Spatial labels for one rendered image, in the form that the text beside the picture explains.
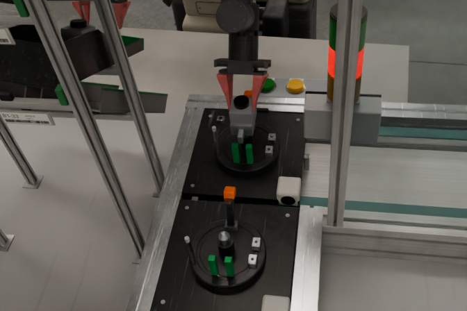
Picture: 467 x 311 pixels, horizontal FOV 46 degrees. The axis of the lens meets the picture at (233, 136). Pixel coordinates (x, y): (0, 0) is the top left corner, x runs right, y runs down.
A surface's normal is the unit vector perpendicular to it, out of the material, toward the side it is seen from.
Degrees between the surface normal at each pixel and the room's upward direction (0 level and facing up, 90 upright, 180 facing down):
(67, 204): 0
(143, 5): 0
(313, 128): 90
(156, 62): 0
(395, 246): 90
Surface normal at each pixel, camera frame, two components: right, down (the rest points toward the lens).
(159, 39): -0.10, -0.67
